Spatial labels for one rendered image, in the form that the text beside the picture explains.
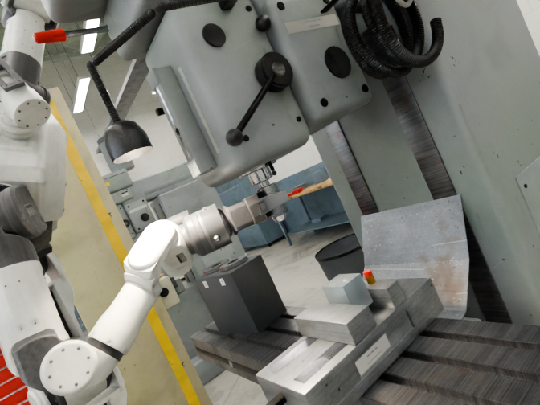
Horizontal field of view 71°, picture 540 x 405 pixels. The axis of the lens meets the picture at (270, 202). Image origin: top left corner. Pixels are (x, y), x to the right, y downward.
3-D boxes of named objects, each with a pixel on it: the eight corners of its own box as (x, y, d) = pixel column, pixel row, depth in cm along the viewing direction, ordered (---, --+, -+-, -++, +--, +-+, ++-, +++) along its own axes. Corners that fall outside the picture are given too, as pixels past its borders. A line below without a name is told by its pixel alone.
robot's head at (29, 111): (14, 141, 72) (14, 100, 67) (-12, 112, 75) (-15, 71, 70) (50, 135, 77) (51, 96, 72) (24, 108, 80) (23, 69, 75)
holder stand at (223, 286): (259, 334, 104) (227, 268, 103) (218, 332, 121) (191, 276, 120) (287, 310, 112) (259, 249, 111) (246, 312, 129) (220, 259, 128)
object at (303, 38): (321, 120, 74) (264, -6, 72) (259, 156, 94) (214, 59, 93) (379, 97, 84) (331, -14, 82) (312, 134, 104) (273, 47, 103)
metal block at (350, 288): (356, 317, 68) (342, 286, 68) (334, 314, 73) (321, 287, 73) (374, 301, 71) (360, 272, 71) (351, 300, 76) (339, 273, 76)
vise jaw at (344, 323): (355, 345, 61) (345, 324, 61) (301, 336, 74) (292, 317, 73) (378, 325, 64) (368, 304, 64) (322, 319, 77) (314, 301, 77)
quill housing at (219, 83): (244, 169, 65) (164, -5, 64) (202, 194, 83) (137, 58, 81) (321, 137, 75) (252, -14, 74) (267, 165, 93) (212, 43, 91)
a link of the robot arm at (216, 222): (251, 185, 72) (194, 211, 71) (272, 231, 73) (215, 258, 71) (247, 188, 85) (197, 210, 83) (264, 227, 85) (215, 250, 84)
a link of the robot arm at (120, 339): (161, 298, 68) (93, 413, 57) (152, 306, 76) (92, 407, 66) (107, 268, 66) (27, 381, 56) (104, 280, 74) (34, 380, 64)
